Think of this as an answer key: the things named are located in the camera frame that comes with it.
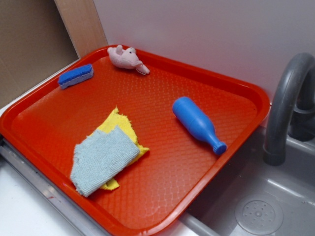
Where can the sink drain cover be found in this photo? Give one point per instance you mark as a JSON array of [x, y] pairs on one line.
[[259, 215]]

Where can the red plastic tray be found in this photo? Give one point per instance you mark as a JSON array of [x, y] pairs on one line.
[[48, 123]]

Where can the pink plush toy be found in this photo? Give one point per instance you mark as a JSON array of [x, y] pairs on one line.
[[127, 59]]

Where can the blue plastic bottle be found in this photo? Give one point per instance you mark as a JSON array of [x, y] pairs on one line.
[[197, 123]]

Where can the blue and white sponge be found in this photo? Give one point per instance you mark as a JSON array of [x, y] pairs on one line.
[[76, 76]]

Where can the grey plastic sink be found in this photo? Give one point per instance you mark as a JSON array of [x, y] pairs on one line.
[[291, 185]]

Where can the light blue cloth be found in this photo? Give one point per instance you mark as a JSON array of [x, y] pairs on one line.
[[99, 158]]

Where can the wooden board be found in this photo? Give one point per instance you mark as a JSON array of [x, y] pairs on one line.
[[83, 25]]

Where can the grey plastic faucet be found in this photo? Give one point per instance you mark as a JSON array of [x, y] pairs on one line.
[[293, 108]]

